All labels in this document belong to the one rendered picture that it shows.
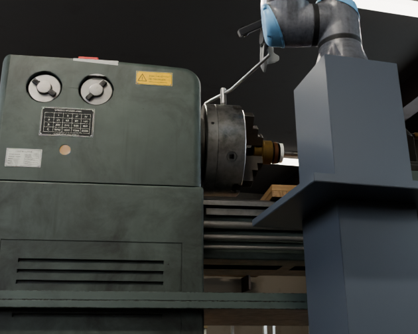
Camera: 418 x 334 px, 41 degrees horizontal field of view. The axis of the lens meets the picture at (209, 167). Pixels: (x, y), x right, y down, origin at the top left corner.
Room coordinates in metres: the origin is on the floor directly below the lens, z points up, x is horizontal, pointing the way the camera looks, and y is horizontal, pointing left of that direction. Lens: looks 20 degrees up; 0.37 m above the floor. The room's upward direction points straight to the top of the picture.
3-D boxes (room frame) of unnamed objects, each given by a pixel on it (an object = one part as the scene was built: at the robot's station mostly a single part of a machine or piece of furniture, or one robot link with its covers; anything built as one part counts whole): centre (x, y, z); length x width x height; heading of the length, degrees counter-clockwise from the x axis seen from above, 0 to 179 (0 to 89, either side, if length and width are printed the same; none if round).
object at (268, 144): (1.82, -0.20, 1.08); 0.09 x 0.09 x 0.09; 8
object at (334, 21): (1.32, -0.35, 1.27); 0.13 x 0.12 x 0.14; 89
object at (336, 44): (1.32, -0.36, 1.15); 0.15 x 0.15 x 0.10
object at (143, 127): (1.73, 0.35, 1.06); 0.59 x 0.48 x 0.39; 98
